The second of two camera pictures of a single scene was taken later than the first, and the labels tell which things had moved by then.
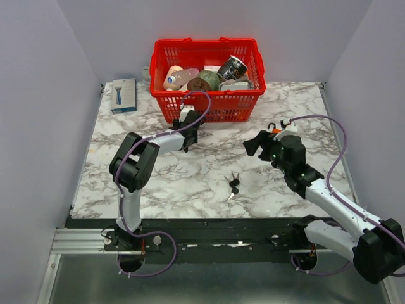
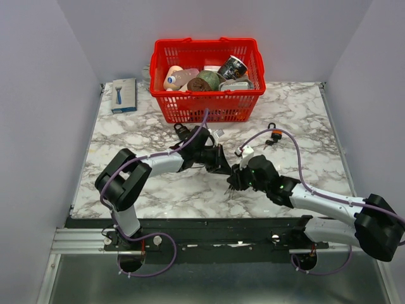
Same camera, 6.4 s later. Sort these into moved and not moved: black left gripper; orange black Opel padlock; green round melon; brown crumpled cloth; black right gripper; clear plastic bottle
Moved: black left gripper; black right gripper
Not moved: orange black Opel padlock; clear plastic bottle; green round melon; brown crumpled cloth
